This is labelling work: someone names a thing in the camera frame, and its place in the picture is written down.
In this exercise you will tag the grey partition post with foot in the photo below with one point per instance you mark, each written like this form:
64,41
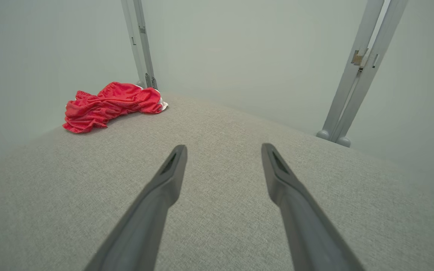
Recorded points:
338,98
131,37
360,98
144,37

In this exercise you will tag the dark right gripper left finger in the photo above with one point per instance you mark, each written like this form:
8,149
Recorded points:
145,218

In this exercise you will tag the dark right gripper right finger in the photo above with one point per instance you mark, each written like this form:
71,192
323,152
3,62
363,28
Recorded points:
307,226

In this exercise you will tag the red white-trimmed basketball shorts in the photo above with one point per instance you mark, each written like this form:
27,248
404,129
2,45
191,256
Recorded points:
107,107

